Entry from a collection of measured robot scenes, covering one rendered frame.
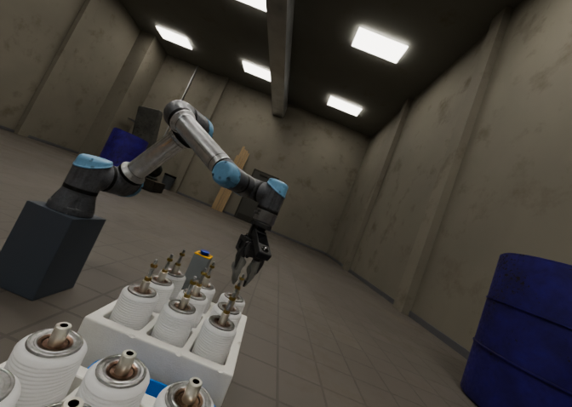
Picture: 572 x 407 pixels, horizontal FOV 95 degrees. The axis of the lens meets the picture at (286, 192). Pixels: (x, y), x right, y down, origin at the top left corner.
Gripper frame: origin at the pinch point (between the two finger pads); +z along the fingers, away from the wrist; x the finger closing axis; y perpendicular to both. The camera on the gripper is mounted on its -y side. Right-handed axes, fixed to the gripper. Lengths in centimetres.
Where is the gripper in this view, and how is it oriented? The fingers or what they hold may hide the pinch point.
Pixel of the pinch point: (240, 282)
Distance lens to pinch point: 90.6
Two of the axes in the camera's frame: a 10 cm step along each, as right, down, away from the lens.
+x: -8.0, -3.8, -4.7
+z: -3.8, 9.2, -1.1
